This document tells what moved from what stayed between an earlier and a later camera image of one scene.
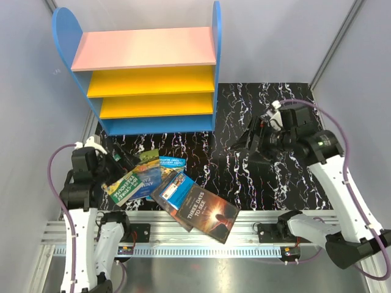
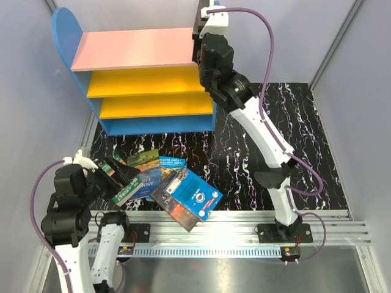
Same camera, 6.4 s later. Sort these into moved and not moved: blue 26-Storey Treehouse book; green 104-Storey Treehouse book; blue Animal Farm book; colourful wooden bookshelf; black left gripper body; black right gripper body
Moved: black left gripper body; black right gripper body
Not moved: blue Animal Farm book; colourful wooden bookshelf; green 104-Storey Treehouse book; blue 26-Storey Treehouse book
